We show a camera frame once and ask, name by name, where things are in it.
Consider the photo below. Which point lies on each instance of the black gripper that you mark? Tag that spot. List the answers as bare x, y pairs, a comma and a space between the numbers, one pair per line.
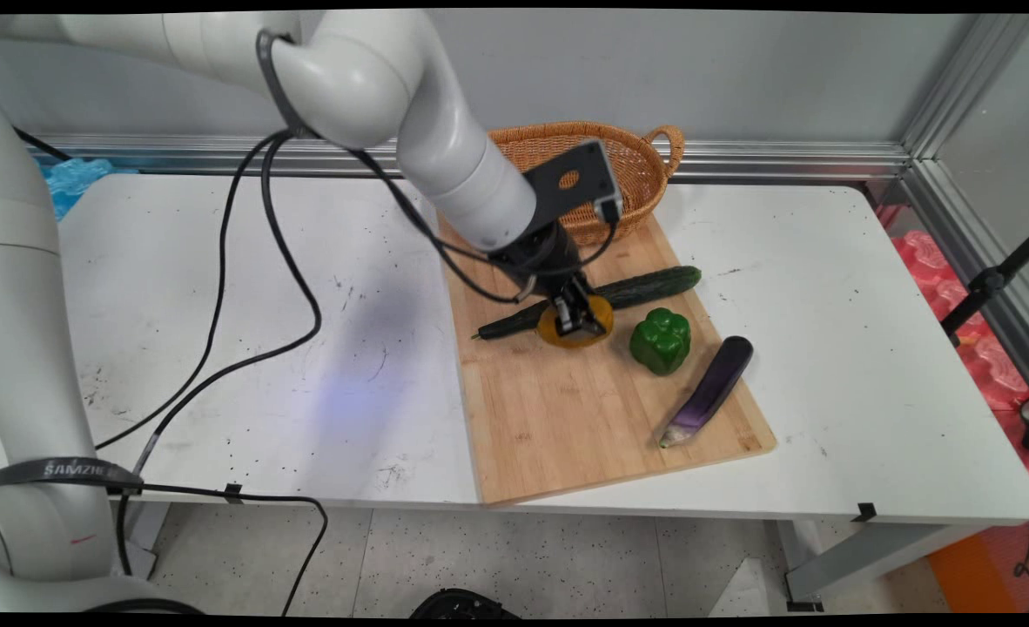
539, 257

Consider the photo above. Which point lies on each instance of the dark yellow round vegetable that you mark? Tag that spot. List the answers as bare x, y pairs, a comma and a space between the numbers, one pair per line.
549, 331

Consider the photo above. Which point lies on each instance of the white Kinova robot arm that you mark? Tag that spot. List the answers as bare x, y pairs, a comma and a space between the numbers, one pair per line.
445, 165

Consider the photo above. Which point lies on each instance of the long dark green cucumber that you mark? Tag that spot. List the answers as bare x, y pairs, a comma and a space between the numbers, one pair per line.
654, 286

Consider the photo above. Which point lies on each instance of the green bell pepper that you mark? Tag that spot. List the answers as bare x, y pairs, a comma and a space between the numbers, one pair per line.
659, 341

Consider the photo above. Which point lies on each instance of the wooden cutting board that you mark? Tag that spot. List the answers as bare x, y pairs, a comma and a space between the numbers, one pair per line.
584, 409

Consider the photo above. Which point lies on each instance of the purple eggplant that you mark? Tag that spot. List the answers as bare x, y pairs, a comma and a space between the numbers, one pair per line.
713, 387

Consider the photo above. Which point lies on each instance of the black round object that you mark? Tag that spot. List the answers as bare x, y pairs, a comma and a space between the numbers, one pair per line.
462, 605

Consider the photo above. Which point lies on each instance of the black table edge clip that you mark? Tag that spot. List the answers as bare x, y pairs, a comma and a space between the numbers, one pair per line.
232, 493
864, 512

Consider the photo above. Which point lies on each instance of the grey table leg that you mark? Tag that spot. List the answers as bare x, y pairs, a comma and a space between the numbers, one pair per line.
140, 540
871, 557

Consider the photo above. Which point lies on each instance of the black tripod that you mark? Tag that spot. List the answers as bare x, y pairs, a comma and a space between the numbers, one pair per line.
989, 280

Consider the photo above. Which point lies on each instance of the pink foam padding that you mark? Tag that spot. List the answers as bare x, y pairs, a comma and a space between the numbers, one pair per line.
989, 357

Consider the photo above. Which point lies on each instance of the orange floor mat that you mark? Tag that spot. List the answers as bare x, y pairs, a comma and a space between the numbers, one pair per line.
976, 575

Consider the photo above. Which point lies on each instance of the blue plastic bag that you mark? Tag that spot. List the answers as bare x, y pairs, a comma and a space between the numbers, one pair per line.
75, 178

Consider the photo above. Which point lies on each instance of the black wrist camera mount plate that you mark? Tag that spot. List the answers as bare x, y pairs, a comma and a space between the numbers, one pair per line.
580, 183

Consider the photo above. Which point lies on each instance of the horizontal aluminium frame rail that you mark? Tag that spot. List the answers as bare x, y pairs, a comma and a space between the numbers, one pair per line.
784, 159

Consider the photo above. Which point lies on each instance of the aluminium corner frame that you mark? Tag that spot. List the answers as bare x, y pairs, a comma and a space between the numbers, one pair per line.
958, 209

